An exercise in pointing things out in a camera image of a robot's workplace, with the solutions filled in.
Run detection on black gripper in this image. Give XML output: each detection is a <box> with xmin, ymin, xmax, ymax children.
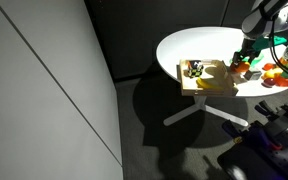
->
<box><xmin>231</xmin><ymin>39</ymin><xmax>256</xmax><ymax>66</ymax></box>

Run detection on toy orange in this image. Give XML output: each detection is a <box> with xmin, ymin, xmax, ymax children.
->
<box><xmin>234</xmin><ymin>61</ymin><xmax>250</xmax><ymax>73</ymax></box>

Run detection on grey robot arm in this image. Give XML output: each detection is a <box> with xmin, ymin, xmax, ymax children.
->
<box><xmin>232</xmin><ymin>0</ymin><xmax>288</xmax><ymax>67</ymax></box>

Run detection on green plastic bowl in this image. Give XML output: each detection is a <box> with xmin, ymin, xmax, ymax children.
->
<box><xmin>239</xmin><ymin>51</ymin><xmax>264</xmax><ymax>67</ymax></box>

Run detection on red toy apple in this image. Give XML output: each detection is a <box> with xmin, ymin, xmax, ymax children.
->
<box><xmin>230</xmin><ymin>63</ymin><xmax>237</xmax><ymax>72</ymax></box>

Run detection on small red toy tomato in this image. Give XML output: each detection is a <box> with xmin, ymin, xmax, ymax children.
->
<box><xmin>262</xmin><ymin>63</ymin><xmax>275</xmax><ymax>71</ymax></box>

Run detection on yellow toy lemon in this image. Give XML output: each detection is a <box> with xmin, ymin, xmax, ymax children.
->
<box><xmin>262</xmin><ymin>68</ymin><xmax>283</xmax><ymax>80</ymax></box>

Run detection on dark red toy plum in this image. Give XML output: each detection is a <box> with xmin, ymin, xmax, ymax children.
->
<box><xmin>263</xmin><ymin>78</ymin><xmax>276</xmax><ymax>88</ymax></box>

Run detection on toy banana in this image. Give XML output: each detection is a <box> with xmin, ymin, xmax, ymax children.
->
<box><xmin>196</xmin><ymin>78</ymin><xmax>222</xmax><ymax>90</ymax></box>

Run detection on grey cube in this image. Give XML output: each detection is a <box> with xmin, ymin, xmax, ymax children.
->
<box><xmin>244</xmin><ymin>69</ymin><xmax>262</xmax><ymax>80</ymax></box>

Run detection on orange transparent block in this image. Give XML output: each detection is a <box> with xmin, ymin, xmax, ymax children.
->
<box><xmin>274</xmin><ymin>74</ymin><xmax>288</xmax><ymax>87</ymax></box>

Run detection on black checkered cube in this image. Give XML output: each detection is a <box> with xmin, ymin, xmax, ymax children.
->
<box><xmin>188</xmin><ymin>60</ymin><xmax>204</xmax><ymax>78</ymax></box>

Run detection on wooden tray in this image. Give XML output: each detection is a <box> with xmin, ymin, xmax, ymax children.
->
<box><xmin>178</xmin><ymin>60</ymin><xmax>238</xmax><ymax>97</ymax></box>

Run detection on white table base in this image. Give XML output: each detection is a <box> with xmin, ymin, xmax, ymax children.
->
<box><xmin>163</xmin><ymin>96</ymin><xmax>248</xmax><ymax>127</ymax></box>

